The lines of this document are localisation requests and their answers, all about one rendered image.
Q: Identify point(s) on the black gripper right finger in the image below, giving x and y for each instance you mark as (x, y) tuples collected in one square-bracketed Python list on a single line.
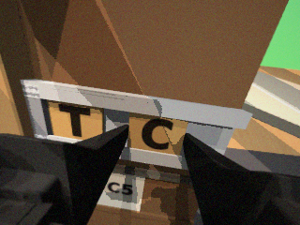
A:
[(226, 192)]

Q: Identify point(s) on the tan tile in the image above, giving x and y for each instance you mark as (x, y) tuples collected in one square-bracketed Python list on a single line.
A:
[(156, 133), (75, 121)]

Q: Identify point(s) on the grey flat rectangular box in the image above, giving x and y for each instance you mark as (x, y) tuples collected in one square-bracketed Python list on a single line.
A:
[(275, 102)]

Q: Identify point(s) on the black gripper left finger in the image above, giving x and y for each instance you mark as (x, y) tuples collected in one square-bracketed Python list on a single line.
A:
[(83, 168)]

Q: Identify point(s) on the white paper ticket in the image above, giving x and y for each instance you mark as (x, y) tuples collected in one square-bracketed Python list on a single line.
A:
[(123, 191)]

